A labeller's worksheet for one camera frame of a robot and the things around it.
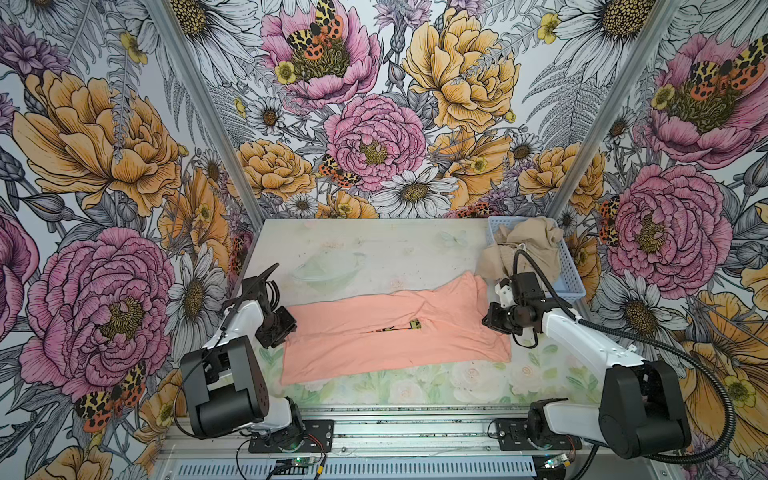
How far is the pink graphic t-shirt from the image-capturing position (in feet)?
2.86

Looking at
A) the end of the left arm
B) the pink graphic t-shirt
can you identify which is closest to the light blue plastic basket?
the pink graphic t-shirt

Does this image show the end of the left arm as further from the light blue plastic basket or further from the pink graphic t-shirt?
the light blue plastic basket
